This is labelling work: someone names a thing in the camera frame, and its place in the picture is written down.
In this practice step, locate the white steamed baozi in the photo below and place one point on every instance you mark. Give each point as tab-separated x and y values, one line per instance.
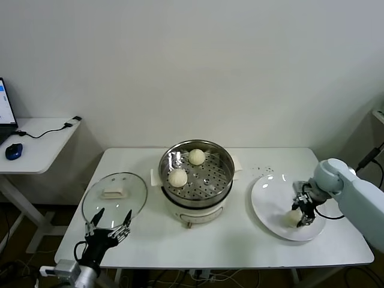
178	177
290	218
196	156

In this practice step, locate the dark crumbs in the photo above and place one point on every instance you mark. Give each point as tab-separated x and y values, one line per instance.
268	169

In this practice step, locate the white power strip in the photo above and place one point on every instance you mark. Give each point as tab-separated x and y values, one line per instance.
196	273

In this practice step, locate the black laptop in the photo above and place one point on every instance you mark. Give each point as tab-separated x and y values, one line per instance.
5	105

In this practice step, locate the white round plate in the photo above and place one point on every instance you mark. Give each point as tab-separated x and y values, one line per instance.
270	195

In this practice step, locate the white electric cooker base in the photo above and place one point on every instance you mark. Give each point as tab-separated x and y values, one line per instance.
195	216

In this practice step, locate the steel steamer basket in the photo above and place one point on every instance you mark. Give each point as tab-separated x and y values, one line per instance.
210	183

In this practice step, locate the white side desk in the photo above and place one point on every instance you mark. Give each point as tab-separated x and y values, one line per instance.
39	156

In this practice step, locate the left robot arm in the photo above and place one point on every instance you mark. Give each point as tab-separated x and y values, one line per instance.
87	276

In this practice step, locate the blue computer mouse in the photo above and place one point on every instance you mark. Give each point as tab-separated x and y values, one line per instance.
14	151

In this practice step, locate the white shelf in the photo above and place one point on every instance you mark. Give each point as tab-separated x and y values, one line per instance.
379	115

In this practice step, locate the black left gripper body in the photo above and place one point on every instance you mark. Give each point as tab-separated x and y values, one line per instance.
97	240

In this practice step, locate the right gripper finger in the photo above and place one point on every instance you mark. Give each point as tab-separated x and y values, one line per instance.
297	204
307	221

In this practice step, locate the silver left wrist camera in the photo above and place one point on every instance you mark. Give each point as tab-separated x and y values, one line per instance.
66	268

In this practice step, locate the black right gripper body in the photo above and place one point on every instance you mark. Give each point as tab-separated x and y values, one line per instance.
307	207

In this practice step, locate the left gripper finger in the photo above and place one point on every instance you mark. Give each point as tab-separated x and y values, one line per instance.
91	226
127	229

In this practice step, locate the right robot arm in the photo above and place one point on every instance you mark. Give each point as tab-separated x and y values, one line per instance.
354	186

